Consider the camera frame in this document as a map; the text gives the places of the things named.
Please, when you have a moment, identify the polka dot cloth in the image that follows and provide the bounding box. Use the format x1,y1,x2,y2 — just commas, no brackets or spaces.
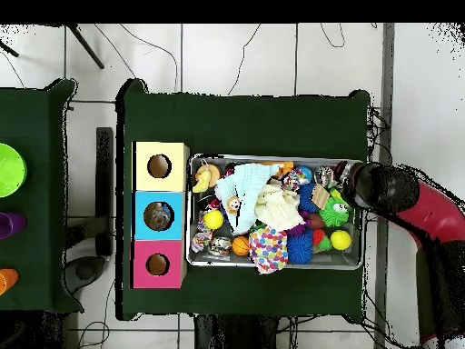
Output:
248,224,289,274

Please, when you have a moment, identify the silver mesh bin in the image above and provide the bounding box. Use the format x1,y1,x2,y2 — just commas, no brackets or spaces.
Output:
185,154,365,271

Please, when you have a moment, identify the black tripod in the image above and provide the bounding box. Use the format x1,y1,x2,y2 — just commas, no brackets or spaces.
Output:
0,23,105,70

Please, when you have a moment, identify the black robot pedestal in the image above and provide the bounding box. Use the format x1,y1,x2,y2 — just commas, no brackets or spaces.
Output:
193,314,281,349

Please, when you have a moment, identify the dark green tablecloth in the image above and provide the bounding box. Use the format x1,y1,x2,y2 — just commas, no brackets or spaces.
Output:
114,77,371,322
0,78,85,314

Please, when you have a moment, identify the mint green cloth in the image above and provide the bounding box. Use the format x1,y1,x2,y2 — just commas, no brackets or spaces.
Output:
214,163,282,235

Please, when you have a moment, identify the orange cup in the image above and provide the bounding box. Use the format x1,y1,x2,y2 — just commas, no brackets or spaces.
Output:
0,267,20,296

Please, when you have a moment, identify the black panel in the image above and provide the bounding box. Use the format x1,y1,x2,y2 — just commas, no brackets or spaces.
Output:
94,125,114,257

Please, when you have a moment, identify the yellow plush duck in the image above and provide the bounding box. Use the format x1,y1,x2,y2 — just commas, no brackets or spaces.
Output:
192,169,213,194

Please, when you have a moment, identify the yellow tennis ball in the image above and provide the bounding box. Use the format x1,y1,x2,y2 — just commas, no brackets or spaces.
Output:
202,209,225,231

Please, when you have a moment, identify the purple cup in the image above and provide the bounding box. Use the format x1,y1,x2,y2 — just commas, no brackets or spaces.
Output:
0,211,28,240

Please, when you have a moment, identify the green spiky monster toy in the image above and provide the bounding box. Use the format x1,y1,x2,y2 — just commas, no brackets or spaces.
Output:
319,195,351,229

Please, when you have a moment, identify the plain yellow ball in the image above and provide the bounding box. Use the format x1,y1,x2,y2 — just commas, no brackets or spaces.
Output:
330,229,352,252

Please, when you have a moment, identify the blue spiky ball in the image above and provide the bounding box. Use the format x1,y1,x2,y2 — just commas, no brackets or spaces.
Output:
286,230,314,265

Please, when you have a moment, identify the lime green bowl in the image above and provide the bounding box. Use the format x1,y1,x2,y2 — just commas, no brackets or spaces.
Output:
0,142,28,199

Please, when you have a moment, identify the cream knitted cloth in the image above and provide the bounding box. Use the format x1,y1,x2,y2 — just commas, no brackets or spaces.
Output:
253,183,305,233

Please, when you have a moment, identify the wooden three-hole box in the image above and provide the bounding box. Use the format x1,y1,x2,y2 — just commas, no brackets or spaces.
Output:
130,140,191,290

